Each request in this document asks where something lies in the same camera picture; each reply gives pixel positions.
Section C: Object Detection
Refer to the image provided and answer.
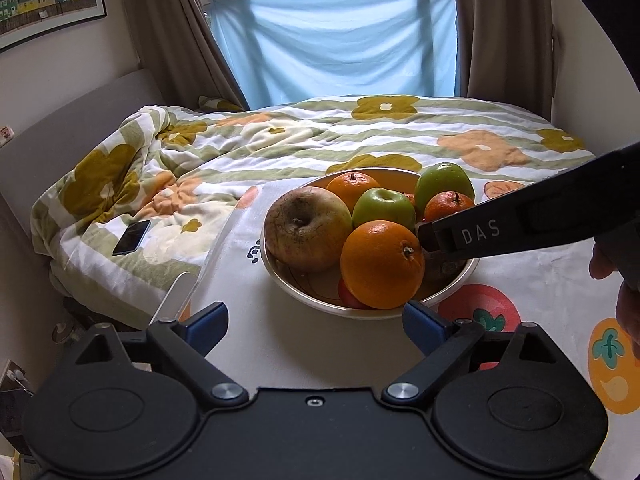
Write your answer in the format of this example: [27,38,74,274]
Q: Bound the large blotchy red-yellow apple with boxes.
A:
[264,186,354,275]

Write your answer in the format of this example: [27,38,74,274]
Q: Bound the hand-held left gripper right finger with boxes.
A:
[382,300,558,407]

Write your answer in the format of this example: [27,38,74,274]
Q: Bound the large orange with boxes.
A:
[340,219,426,310]

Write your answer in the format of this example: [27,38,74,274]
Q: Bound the small mandarin with stem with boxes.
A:
[326,170,382,214]
[423,190,476,223]

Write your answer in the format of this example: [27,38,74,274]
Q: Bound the light blue hanging cloth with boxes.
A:
[207,0,459,111]

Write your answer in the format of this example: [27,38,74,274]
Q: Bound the white charger cable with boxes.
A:
[0,359,32,397]

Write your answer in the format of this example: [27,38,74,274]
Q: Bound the striped floral blanket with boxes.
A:
[30,93,599,332]

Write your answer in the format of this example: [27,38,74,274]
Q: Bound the black object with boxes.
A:
[574,0,640,92]

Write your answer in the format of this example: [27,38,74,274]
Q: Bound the white bowl with yellow print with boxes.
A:
[259,167,481,321]

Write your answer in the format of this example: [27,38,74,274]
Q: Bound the small red tomato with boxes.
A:
[337,277,374,310]

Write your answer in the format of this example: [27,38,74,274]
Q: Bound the framed wall poster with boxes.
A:
[0,0,109,54]

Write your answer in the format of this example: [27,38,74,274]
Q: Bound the white fruit-print cloth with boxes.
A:
[189,175,640,417]

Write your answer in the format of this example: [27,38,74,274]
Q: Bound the brown kiwi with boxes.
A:
[424,252,475,285]

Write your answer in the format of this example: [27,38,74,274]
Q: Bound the person's right hand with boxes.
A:
[588,241,640,362]

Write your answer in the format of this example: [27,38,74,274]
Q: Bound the black smartphone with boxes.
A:
[111,219,153,257]

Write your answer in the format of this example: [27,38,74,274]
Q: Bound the green apple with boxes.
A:
[352,187,417,233]
[414,161,476,221]

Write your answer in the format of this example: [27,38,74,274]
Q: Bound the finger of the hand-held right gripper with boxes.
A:
[415,219,482,272]

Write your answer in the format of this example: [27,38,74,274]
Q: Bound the grey padded headboard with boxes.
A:
[0,68,167,262]

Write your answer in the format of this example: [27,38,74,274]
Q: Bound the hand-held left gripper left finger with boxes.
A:
[75,302,250,408]

